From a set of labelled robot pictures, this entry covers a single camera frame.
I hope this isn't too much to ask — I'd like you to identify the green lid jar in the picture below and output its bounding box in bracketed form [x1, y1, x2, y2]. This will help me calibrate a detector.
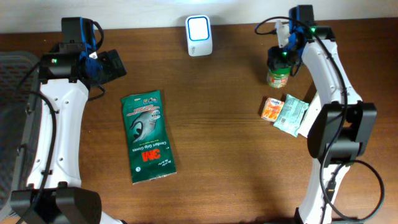
[267, 68, 291, 88]

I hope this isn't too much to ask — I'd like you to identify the orange small box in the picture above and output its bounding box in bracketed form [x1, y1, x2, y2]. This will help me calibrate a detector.
[261, 98, 284, 122]

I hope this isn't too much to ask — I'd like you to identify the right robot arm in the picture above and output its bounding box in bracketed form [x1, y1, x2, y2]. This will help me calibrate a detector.
[267, 5, 385, 223]

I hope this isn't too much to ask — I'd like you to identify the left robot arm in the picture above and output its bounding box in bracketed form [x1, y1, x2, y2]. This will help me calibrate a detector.
[9, 17, 126, 223]

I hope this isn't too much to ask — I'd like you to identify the grey plastic mesh basket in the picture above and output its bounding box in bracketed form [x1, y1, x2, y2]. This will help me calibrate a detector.
[1, 51, 39, 220]

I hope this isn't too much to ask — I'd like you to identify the white bamboo print tube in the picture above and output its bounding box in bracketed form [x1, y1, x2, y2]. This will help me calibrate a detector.
[298, 93, 322, 138]

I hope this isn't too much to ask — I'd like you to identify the white barcode scanner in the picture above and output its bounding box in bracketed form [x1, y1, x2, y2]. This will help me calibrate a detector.
[185, 15, 213, 57]

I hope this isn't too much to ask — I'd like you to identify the green 3M gloves packet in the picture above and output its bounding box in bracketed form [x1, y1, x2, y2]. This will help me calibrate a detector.
[121, 90, 177, 184]

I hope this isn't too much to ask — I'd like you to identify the mint green tissue pack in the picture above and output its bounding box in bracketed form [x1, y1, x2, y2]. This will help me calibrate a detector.
[273, 95, 309, 137]

